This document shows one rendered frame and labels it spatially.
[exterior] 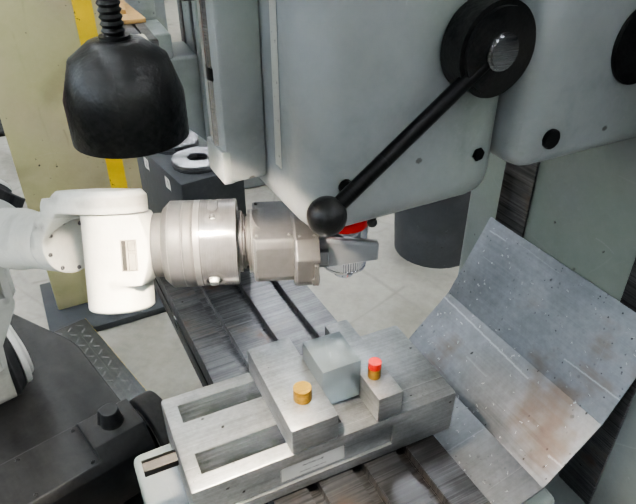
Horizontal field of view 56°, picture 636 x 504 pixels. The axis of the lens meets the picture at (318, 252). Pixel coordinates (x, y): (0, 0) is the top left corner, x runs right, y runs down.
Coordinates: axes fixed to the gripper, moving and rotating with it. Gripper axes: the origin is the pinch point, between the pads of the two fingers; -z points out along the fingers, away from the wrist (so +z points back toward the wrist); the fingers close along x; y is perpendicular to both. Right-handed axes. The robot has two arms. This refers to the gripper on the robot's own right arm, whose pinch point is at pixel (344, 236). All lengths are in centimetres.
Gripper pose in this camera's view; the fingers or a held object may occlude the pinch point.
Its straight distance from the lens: 62.4
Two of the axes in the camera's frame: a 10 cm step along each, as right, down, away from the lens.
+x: -1.0, -5.5, 8.3
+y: -0.1, 8.3, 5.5
